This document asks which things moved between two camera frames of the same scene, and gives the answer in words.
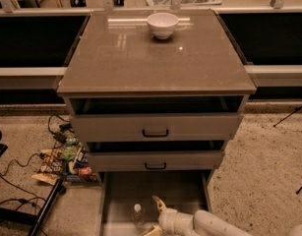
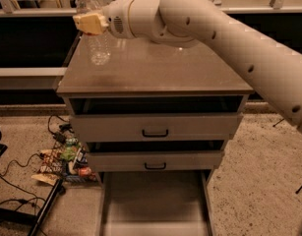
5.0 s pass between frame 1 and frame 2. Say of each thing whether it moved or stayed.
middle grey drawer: stayed
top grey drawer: stayed
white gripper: moved
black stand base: stayed
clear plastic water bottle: moved
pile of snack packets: stayed
